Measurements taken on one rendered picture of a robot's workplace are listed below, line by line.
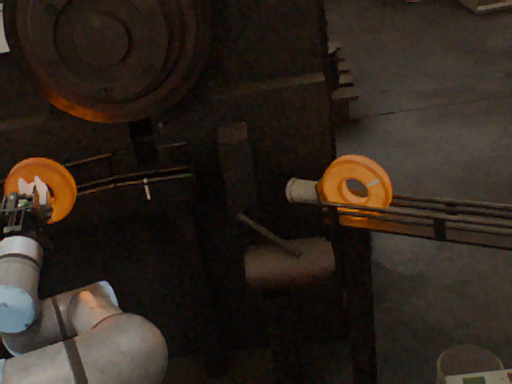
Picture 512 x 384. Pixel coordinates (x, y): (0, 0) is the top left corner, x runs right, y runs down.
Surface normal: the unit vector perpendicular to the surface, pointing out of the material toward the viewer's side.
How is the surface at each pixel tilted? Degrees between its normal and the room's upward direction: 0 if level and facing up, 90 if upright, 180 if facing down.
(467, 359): 0
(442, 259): 0
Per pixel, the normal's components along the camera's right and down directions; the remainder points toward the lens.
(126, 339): 0.44, -0.77
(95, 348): 0.11, -0.85
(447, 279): -0.17, -0.85
